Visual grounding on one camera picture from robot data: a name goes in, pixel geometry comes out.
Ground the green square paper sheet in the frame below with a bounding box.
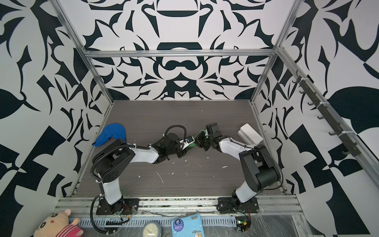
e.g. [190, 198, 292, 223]
[190, 129, 207, 148]

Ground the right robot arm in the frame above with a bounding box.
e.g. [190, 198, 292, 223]
[194, 123, 283, 206]

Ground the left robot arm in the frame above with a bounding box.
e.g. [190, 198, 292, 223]
[90, 133, 194, 207]

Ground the white box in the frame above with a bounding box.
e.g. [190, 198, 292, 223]
[237, 123, 263, 146]

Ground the blue cloth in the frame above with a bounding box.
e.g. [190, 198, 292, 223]
[92, 123, 126, 147]

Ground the blue booklet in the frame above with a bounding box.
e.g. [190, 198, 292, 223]
[171, 214, 205, 237]

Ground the round clock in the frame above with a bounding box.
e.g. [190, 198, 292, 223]
[142, 221, 162, 237]

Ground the small electronics board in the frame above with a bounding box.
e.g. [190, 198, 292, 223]
[235, 216, 251, 233]

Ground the plush toy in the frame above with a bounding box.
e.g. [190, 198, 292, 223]
[34, 209, 84, 237]

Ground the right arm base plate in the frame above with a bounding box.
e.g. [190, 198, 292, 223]
[216, 197, 259, 214]

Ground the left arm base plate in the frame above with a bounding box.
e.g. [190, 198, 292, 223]
[96, 198, 140, 215]

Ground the white cable duct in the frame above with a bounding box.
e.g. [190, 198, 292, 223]
[68, 215, 237, 228]

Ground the black corrugated cable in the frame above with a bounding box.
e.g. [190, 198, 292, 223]
[89, 124, 188, 235]

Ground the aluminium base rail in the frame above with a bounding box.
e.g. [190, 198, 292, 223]
[54, 195, 303, 217]

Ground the black hook rail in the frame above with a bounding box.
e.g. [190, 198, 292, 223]
[293, 70, 362, 157]

